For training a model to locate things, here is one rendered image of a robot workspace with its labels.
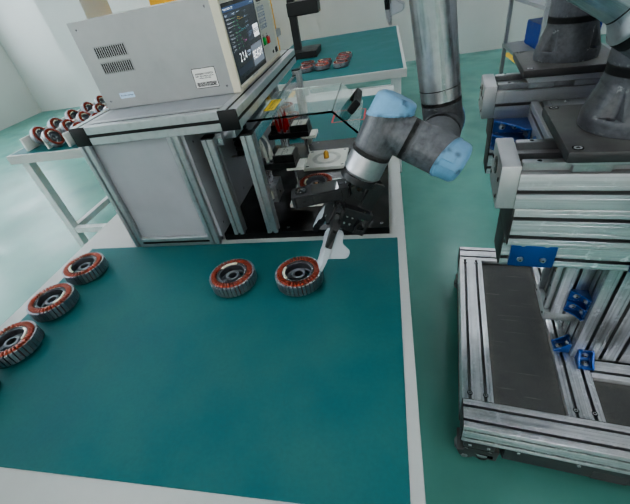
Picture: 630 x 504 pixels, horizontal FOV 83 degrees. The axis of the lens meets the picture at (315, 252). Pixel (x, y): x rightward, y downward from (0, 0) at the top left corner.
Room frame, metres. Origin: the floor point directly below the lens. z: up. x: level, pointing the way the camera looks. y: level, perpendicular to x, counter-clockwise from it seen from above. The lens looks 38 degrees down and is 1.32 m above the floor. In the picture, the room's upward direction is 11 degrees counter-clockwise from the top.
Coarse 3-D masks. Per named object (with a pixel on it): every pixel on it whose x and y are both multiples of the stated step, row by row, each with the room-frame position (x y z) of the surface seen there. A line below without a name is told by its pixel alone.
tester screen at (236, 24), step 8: (248, 0) 1.18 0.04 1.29; (224, 8) 1.00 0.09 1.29; (232, 8) 1.05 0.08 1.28; (240, 8) 1.10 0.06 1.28; (248, 8) 1.16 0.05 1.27; (224, 16) 0.98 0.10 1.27; (232, 16) 1.03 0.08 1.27; (240, 16) 1.09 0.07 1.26; (248, 16) 1.15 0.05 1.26; (232, 24) 1.02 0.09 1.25; (240, 24) 1.07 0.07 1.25; (248, 24) 1.13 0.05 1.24; (232, 32) 1.01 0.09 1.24; (240, 32) 1.06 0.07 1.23; (232, 40) 0.99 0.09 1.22; (240, 40) 1.05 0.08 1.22; (248, 40) 1.10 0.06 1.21; (256, 40) 1.17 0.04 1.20; (232, 48) 0.98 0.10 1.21; (240, 48) 1.03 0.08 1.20; (248, 48) 1.09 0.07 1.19; (248, 56) 1.08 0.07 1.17; (240, 64) 1.01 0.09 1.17; (248, 72) 1.05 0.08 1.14; (240, 80) 0.98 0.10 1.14
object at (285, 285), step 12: (288, 264) 0.67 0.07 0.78; (300, 264) 0.67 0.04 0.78; (312, 264) 0.65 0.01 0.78; (276, 276) 0.64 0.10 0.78; (288, 276) 0.65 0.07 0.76; (300, 276) 0.63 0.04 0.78; (312, 276) 0.61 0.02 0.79; (288, 288) 0.59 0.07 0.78; (300, 288) 0.59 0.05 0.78; (312, 288) 0.59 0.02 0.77
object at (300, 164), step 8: (280, 152) 1.03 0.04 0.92; (288, 152) 1.01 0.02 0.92; (296, 152) 1.03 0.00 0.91; (264, 160) 1.05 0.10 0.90; (280, 160) 1.00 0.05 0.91; (288, 160) 1.00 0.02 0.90; (296, 160) 1.01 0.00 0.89; (304, 160) 1.03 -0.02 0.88; (272, 168) 1.01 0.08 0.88; (280, 168) 1.00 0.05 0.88; (288, 168) 1.00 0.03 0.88; (296, 168) 0.99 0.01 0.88; (272, 176) 1.07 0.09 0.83
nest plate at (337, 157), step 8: (312, 152) 1.32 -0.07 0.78; (320, 152) 1.30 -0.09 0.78; (336, 152) 1.27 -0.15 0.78; (344, 152) 1.26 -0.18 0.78; (312, 160) 1.24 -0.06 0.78; (320, 160) 1.23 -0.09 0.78; (328, 160) 1.22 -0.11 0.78; (336, 160) 1.20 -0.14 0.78; (344, 160) 1.19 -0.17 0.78; (304, 168) 1.19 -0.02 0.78; (312, 168) 1.18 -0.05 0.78; (320, 168) 1.18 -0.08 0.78; (328, 168) 1.17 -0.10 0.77; (336, 168) 1.16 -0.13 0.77
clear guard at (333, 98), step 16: (272, 96) 1.08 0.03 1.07; (288, 96) 1.04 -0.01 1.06; (304, 96) 1.01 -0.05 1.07; (320, 96) 0.98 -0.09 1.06; (336, 96) 0.95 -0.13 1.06; (256, 112) 0.95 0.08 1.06; (272, 112) 0.93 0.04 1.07; (288, 112) 0.90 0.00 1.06; (304, 112) 0.87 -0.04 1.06; (320, 112) 0.85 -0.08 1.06; (336, 112) 0.85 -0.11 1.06; (352, 128) 0.84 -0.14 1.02
